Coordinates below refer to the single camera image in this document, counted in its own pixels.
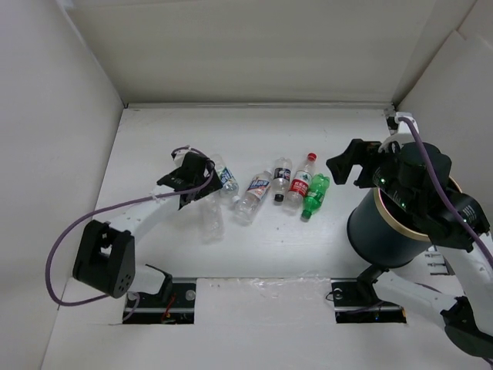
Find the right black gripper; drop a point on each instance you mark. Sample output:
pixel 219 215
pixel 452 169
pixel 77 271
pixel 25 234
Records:
pixel 342 164

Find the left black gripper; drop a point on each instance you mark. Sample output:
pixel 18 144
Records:
pixel 213 186

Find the clear bottle green blue label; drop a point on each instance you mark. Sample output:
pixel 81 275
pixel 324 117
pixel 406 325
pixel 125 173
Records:
pixel 230 187

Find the clear plastic bottle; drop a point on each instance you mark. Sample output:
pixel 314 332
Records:
pixel 212 218

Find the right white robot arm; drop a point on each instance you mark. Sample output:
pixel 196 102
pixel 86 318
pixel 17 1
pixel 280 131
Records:
pixel 412 203

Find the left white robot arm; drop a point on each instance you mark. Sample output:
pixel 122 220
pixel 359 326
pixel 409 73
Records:
pixel 106 258

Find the dark bin with gold rim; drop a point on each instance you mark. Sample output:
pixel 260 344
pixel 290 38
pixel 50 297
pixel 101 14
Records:
pixel 383 234

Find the green plastic bottle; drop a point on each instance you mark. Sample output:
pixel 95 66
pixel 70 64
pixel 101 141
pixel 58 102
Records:
pixel 315 196

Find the clear bottle red label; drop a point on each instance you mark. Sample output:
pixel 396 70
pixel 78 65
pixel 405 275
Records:
pixel 300 184

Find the clear bottle blue orange label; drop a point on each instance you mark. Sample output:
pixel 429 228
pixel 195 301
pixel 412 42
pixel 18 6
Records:
pixel 248 206

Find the clear bottle black label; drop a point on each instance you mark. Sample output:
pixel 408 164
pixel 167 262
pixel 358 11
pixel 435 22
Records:
pixel 281 178

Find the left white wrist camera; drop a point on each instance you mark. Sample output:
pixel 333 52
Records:
pixel 178 155

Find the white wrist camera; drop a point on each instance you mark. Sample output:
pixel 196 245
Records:
pixel 178 155
pixel 400 131

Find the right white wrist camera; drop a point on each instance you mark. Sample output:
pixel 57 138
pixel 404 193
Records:
pixel 400 131

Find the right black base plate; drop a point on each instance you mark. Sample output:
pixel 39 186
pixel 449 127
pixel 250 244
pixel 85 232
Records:
pixel 355 303

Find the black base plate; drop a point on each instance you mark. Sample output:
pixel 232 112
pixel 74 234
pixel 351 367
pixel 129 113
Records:
pixel 355 303
pixel 178 309

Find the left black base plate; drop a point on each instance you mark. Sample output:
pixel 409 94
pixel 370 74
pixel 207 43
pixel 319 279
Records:
pixel 178 309

